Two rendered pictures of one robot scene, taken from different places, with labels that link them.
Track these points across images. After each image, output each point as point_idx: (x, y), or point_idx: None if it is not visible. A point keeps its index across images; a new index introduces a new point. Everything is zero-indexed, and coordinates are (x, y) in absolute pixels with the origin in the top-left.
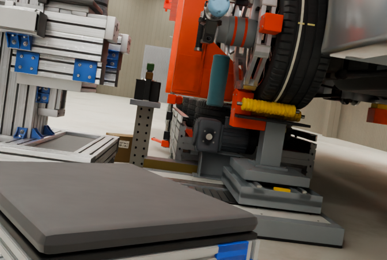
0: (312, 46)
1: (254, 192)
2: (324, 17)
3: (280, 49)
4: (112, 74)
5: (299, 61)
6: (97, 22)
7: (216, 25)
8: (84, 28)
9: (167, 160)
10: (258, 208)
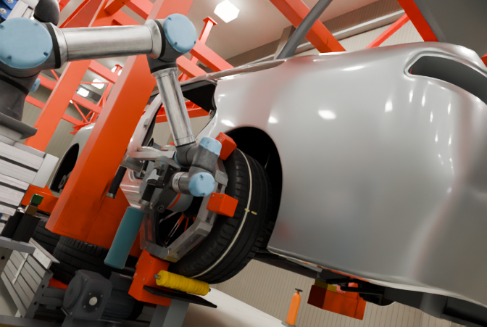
0: (250, 233)
1: None
2: (264, 207)
3: (224, 231)
4: None
5: (235, 246)
6: (27, 159)
7: (175, 196)
8: (3, 162)
9: (17, 323)
10: None
